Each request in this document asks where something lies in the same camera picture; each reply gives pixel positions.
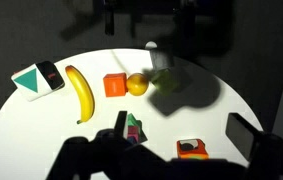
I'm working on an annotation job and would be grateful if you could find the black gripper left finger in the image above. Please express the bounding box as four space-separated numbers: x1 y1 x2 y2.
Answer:
113 110 129 140

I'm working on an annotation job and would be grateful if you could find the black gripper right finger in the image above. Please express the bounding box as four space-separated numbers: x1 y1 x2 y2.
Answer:
225 112 265 165

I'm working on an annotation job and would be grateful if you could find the lime green block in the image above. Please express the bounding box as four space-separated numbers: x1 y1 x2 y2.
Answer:
150 68 179 96

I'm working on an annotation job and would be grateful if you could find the magenta block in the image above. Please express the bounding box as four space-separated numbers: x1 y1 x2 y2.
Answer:
127 125 141 141

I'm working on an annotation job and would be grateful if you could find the dark green block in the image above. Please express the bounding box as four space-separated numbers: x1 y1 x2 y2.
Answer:
126 113 149 144

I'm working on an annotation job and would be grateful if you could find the orange block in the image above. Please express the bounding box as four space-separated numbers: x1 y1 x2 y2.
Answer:
102 72 129 98

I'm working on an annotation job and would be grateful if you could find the yellow banana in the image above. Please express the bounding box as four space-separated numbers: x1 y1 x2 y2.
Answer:
64 65 96 125

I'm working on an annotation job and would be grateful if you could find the orange shape sorter cube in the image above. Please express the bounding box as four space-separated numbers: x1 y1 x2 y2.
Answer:
176 138 210 160

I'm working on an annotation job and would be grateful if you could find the dark red ball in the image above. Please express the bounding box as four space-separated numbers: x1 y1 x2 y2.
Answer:
180 142 197 152

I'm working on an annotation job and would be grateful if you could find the grey embossed cube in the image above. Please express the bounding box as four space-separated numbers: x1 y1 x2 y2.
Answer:
149 48 175 71

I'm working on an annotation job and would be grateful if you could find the white box with teal triangle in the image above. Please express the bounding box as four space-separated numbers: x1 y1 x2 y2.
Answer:
10 60 66 102

